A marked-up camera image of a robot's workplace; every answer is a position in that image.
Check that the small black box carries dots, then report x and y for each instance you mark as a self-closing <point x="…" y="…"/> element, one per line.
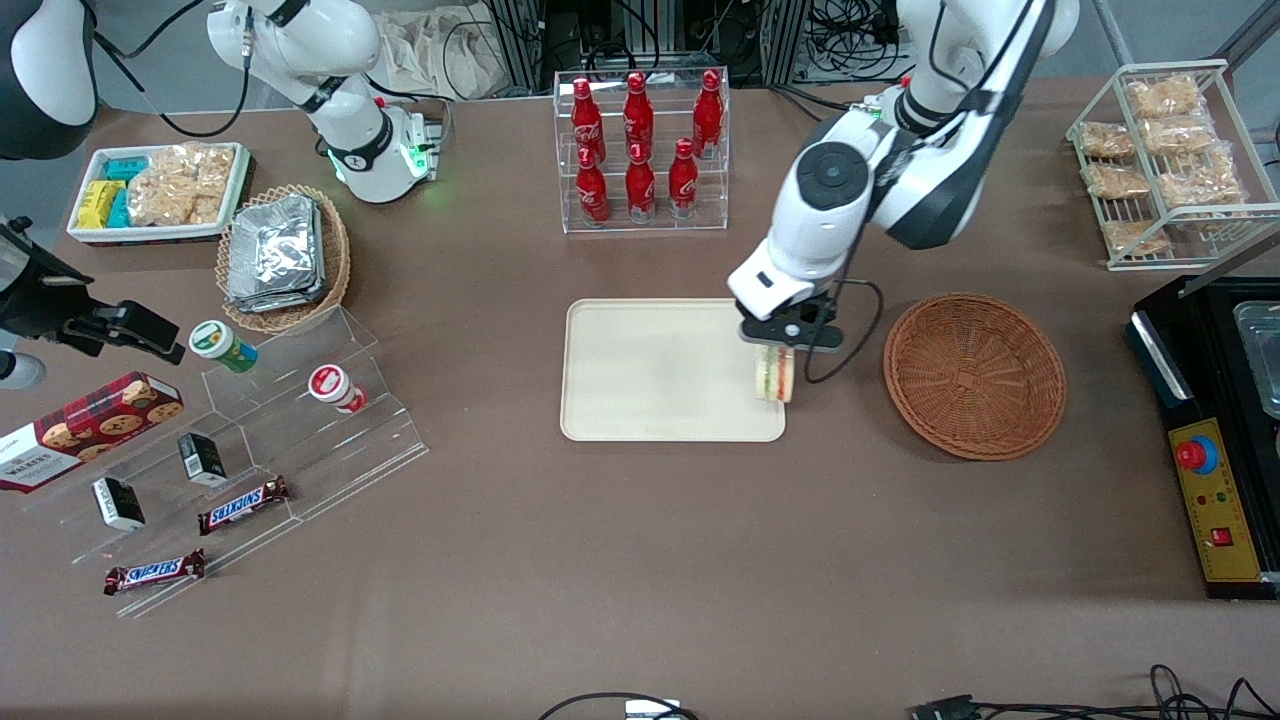
<point x="118" y="503"/>
<point x="202" y="458"/>

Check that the tan wicker basket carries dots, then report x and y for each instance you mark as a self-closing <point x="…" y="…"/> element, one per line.
<point x="338" y="260"/>

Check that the yellow snack packet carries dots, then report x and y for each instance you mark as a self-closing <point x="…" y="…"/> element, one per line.
<point x="98" y="203"/>

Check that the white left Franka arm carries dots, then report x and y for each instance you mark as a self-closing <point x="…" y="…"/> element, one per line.
<point x="830" y="220"/>

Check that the beige rectangular tray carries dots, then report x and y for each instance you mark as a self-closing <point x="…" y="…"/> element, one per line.
<point x="660" y="370"/>

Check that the red cola bottle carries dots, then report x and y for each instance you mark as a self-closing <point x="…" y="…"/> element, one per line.
<point x="708" y="115"/>
<point x="586" y="120"/>
<point x="683" y="180"/>
<point x="592" y="190"/>
<point x="640" y="185"/>
<point x="638" y="115"/>

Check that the red emergency stop button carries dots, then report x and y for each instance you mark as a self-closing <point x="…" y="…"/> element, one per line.
<point x="1192" y="455"/>

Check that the yellow control panel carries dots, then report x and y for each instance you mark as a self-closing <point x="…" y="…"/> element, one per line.
<point x="1225" y="500"/>

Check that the black machine housing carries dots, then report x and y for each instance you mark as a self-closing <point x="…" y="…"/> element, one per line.
<point x="1190" y="350"/>

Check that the triangular sandwich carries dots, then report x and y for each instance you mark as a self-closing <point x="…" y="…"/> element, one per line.
<point x="775" y="378"/>

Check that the clear acrylic stepped display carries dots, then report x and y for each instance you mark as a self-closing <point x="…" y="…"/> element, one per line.
<point x="300" y="450"/>

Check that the beige cloth bag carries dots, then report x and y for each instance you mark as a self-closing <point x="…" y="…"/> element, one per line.
<point x="440" y="50"/>

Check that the silver foil packs stack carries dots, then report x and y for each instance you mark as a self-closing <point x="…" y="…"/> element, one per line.
<point x="275" y="250"/>

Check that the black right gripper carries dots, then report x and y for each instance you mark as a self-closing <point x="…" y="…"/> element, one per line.
<point x="42" y="296"/>

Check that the white rectangular snack tray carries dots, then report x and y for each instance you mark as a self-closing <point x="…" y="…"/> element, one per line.
<point x="90" y="232"/>

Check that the red lidded cup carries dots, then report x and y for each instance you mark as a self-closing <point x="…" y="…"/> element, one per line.
<point x="335" y="388"/>

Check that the round brown wicker basket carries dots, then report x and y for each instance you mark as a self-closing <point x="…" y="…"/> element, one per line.
<point x="975" y="378"/>

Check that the aluminium frame post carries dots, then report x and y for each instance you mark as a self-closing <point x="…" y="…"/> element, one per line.
<point x="788" y="40"/>
<point x="518" y="40"/>

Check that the clear acrylic bottle rack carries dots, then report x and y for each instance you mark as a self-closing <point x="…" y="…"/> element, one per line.
<point x="660" y="225"/>

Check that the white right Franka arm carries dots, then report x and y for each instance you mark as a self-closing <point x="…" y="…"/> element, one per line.
<point x="350" y="150"/>

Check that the teal snack packet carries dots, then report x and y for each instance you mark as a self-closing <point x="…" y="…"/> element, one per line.
<point x="119" y="210"/>
<point x="126" y="168"/>

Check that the Snickers chocolate bar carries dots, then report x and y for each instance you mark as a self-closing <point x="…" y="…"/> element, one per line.
<point x="243" y="505"/>
<point x="155" y="571"/>

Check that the red tartan cookie box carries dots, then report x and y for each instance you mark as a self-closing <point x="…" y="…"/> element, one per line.
<point x="90" y="425"/>

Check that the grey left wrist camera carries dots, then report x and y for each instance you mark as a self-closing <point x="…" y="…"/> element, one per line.
<point x="822" y="336"/>

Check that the green lidded cup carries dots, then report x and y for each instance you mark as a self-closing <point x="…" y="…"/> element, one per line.
<point x="220" y="345"/>

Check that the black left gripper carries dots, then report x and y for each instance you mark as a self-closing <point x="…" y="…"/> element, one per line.
<point x="809" y="312"/>

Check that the clear metal pan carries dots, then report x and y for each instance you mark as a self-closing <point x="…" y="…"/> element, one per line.
<point x="1262" y="355"/>

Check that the bagged fried snack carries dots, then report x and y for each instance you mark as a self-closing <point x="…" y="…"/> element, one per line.
<point x="1165" y="97"/>
<point x="1107" y="140"/>
<point x="1135" y="237"/>
<point x="1200" y="180"/>
<point x="1115" y="180"/>
<point x="1180" y="135"/>

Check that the small white device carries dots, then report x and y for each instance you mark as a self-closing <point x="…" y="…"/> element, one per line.
<point x="652" y="709"/>

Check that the clear bag of crackers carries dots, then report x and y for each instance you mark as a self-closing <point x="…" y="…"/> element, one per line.
<point x="180" y="185"/>

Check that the grey metal bar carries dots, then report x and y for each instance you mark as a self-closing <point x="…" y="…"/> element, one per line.
<point x="1235" y="258"/>

